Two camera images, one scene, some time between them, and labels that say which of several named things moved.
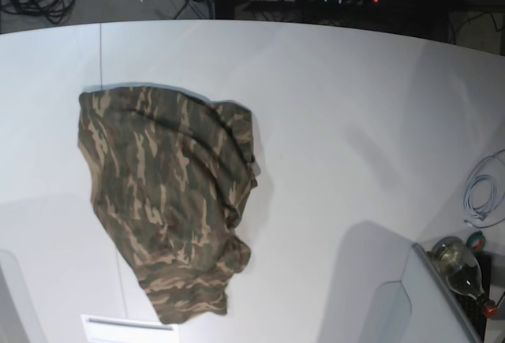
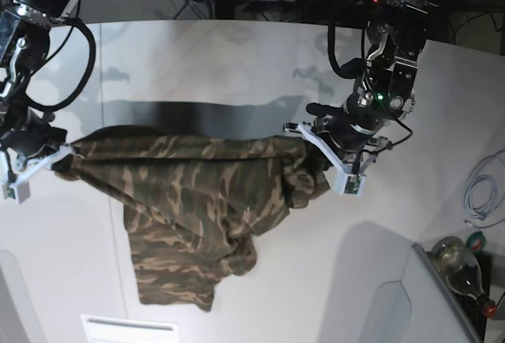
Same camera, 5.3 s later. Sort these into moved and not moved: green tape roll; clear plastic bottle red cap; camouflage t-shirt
Moved: camouflage t-shirt
Not moved: clear plastic bottle red cap; green tape roll
